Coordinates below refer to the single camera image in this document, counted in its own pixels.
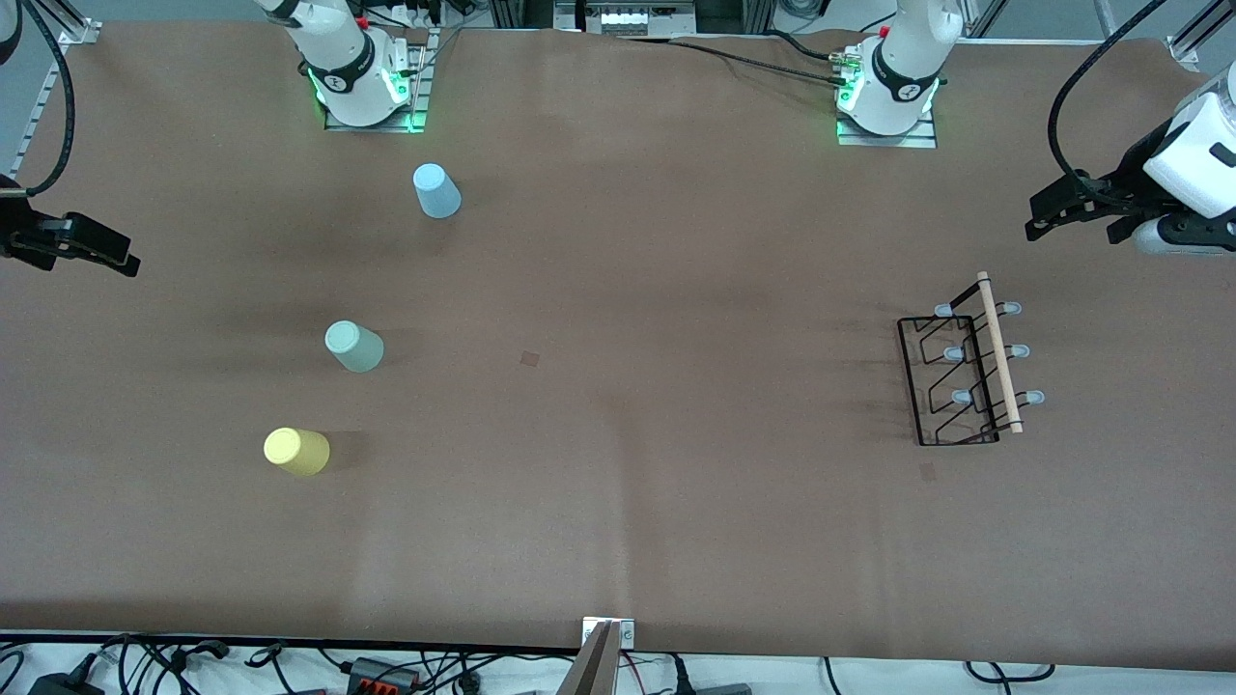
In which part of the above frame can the black wire cup holder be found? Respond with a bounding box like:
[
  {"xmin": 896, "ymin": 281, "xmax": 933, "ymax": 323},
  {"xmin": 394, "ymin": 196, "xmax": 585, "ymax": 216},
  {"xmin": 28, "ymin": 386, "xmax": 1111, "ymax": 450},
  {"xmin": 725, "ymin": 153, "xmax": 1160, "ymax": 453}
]
[{"xmin": 897, "ymin": 271, "xmax": 1047, "ymax": 448}]

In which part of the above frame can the pale green cup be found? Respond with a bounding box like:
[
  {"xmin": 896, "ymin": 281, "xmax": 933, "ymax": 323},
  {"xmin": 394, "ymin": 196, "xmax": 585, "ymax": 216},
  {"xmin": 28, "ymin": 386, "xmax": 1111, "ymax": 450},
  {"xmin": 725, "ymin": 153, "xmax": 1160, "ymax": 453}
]
[{"xmin": 324, "ymin": 320, "xmax": 385, "ymax": 375}]

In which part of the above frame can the yellow cup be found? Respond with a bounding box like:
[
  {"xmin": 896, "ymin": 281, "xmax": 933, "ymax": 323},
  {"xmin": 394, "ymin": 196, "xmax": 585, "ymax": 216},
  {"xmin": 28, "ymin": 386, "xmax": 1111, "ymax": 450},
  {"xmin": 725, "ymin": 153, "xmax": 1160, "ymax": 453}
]
[{"xmin": 263, "ymin": 427, "xmax": 331, "ymax": 478}]

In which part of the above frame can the light blue cup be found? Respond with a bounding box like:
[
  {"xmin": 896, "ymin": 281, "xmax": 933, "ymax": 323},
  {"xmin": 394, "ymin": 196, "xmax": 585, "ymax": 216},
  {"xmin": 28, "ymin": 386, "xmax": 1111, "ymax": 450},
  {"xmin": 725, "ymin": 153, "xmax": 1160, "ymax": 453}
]
[{"xmin": 412, "ymin": 163, "xmax": 463, "ymax": 220}]

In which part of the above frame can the white power strip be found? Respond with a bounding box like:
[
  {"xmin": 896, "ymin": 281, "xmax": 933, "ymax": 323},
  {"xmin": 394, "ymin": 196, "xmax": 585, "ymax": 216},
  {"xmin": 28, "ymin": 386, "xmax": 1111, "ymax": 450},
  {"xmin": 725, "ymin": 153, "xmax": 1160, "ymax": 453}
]
[{"xmin": 386, "ymin": 3, "xmax": 453, "ymax": 30}]

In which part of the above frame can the black power adapter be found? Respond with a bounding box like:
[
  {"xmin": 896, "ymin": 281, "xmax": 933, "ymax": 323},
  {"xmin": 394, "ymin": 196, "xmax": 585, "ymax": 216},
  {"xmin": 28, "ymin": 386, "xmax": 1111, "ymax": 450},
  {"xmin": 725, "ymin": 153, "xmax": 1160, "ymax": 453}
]
[{"xmin": 27, "ymin": 671, "xmax": 105, "ymax": 695}]

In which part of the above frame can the black device with white sockets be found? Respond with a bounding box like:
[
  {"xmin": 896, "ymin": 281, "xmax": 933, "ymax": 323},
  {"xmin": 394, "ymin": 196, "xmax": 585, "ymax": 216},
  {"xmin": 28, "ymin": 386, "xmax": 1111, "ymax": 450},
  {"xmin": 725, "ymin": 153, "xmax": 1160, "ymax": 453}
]
[{"xmin": 553, "ymin": 0, "xmax": 698, "ymax": 38}]

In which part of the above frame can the brown table mat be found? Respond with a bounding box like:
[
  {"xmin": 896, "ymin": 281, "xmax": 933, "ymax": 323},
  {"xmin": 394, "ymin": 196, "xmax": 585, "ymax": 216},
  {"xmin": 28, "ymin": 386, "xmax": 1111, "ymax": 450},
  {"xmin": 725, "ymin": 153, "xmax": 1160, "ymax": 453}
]
[{"xmin": 0, "ymin": 21, "xmax": 1236, "ymax": 672}]

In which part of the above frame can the black orange connector box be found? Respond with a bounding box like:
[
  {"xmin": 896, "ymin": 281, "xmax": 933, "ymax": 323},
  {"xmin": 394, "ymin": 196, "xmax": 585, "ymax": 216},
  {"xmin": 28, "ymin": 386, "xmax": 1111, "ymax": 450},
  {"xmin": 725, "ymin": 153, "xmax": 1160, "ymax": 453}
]
[{"xmin": 348, "ymin": 656, "xmax": 423, "ymax": 692}]

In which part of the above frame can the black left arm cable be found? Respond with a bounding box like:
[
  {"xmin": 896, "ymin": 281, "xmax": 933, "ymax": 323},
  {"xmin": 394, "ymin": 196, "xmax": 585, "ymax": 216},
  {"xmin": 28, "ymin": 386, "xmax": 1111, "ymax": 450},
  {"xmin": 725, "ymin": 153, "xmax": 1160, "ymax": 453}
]
[{"xmin": 1051, "ymin": 0, "xmax": 1169, "ymax": 184}]

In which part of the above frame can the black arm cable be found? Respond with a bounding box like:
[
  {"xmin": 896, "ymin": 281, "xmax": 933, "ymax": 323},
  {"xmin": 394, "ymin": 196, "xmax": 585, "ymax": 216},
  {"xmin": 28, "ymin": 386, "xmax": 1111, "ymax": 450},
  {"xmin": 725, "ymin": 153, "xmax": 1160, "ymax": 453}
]
[
  {"xmin": 14, "ymin": 0, "xmax": 77, "ymax": 199},
  {"xmin": 1051, "ymin": 0, "xmax": 1169, "ymax": 184}
]

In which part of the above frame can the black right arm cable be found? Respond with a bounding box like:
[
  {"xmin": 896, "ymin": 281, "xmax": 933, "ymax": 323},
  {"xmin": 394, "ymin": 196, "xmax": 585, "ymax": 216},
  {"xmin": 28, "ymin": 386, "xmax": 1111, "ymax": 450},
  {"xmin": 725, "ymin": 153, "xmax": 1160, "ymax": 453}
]
[{"xmin": 14, "ymin": 0, "xmax": 77, "ymax": 199}]

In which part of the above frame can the aluminium frame rail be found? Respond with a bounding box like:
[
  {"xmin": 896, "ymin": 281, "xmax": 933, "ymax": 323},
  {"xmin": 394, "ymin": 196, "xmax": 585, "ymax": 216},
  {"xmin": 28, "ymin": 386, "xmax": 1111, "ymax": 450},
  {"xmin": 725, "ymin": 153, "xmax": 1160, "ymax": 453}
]
[{"xmin": 0, "ymin": 39, "xmax": 70, "ymax": 209}]

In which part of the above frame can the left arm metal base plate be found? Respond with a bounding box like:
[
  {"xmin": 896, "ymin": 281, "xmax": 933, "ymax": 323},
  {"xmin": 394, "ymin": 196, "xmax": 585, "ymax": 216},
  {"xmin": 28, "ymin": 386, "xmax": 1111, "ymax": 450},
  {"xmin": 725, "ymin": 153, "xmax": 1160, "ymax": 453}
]
[{"xmin": 836, "ymin": 108, "xmax": 939, "ymax": 150}]

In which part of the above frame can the aluminium frame profile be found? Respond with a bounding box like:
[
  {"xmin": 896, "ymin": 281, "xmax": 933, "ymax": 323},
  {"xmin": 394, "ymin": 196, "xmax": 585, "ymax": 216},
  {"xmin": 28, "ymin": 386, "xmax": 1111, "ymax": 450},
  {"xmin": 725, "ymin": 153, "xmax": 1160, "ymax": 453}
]
[{"xmin": 1166, "ymin": 0, "xmax": 1236, "ymax": 70}]

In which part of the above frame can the aluminium corner bracket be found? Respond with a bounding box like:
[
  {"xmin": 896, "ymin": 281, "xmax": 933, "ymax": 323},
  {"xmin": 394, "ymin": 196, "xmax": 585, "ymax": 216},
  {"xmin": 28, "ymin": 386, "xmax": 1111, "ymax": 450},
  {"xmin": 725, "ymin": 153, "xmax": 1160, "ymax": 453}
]
[{"xmin": 24, "ymin": 0, "xmax": 103, "ymax": 47}]

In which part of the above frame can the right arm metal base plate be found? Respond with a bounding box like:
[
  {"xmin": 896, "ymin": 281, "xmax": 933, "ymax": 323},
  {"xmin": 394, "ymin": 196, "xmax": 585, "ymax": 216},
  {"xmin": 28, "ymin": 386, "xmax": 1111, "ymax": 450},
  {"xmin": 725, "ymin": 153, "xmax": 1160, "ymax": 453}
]
[{"xmin": 323, "ymin": 27, "xmax": 433, "ymax": 134}]

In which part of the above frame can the black base cable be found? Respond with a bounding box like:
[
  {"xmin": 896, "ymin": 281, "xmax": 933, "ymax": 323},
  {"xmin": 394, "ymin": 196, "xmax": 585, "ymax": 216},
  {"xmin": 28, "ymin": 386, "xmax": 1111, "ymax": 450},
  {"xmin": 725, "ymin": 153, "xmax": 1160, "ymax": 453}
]
[
  {"xmin": 763, "ymin": 29, "xmax": 851, "ymax": 65},
  {"xmin": 618, "ymin": 37, "xmax": 851, "ymax": 90}
]

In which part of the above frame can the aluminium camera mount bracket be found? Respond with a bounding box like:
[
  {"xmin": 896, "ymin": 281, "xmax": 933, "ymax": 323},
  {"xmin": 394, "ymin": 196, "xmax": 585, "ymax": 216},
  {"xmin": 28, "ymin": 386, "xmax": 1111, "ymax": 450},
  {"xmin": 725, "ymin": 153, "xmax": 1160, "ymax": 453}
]
[{"xmin": 555, "ymin": 618, "xmax": 638, "ymax": 695}]

